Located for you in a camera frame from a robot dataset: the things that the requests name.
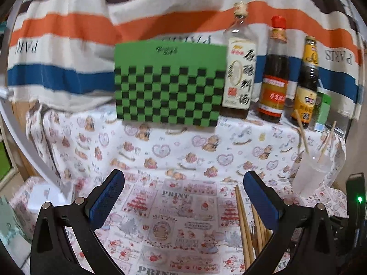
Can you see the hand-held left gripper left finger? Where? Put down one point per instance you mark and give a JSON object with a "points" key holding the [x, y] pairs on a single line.
{"points": [[107, 197]]}

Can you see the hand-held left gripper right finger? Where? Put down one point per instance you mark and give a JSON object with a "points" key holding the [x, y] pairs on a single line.
{"points": [[262, 197]]}

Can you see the wooden chopstick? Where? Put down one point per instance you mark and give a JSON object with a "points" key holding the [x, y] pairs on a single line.
{"points": [[245, 220], [266, 233], [241, 220], [259, 229], [328, 141], [301, 131]]}

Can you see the metal fork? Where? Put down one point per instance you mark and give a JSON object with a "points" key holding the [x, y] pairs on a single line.
{"points": [[254, 236]]}

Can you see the clear plastic cup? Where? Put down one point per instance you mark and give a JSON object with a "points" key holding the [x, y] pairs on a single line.
{"points": [[311, 174]]}

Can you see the white box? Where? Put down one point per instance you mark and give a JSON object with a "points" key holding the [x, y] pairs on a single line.
{"points": [[46, 194]]}

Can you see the red festive printed tablecloth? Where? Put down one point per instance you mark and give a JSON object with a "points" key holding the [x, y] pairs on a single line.
{"points": [[172, 223]]}

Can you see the small green carton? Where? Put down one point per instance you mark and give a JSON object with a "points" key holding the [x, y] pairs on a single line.
{"points": [[324, 111]]}

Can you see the bear and heart printed cloth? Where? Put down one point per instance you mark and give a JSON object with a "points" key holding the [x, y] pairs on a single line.
{"points": [[177, 146]]}

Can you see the dark bottle with yellow label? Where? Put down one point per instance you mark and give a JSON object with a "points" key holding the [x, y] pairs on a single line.
{"points": [[306, 91]]}

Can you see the dark bottle with red cap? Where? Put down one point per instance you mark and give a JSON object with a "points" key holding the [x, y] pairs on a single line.
{"points": [[273, 74]]}

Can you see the green black checkered box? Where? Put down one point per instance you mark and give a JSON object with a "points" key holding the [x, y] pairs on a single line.
{"points": [[169, 88]]}

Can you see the clear bottle with white label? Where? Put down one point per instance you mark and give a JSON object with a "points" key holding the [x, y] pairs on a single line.
{"points": [[239, 71]]}

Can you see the striped towel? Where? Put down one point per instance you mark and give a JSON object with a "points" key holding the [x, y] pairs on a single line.
{"points": [[71, 37]]}

